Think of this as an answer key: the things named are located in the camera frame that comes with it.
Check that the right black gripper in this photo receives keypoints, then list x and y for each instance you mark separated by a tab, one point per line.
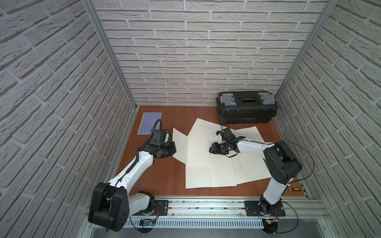
215	149

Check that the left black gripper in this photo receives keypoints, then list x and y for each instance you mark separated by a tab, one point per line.
166	149

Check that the purple cover notebook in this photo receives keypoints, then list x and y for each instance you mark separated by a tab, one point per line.
147	122

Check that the yellow cover notebook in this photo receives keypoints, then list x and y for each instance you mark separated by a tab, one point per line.
191	150

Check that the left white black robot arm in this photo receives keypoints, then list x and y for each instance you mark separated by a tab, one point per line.
112	205

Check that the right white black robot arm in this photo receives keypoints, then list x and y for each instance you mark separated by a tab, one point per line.
282	164

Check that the open notebook right rear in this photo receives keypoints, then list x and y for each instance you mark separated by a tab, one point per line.
251	133

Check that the open notebook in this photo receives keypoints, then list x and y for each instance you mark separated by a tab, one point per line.
248	167
220	173
251	133

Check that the open notebook front centre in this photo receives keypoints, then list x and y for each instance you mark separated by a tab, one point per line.
220	173

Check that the open notebook rear angled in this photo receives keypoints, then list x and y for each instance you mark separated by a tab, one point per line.
204	128

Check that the open notebook front right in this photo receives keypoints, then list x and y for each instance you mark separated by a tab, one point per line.
248	167

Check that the black plastic toolbox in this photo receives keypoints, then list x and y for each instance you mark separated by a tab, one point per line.
246	107

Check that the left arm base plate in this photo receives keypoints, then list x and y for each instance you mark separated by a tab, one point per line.
161	205

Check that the aluminium mounting rail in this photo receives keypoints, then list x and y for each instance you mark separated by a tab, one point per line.
225	207

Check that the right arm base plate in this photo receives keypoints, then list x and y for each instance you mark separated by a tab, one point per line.
253	208

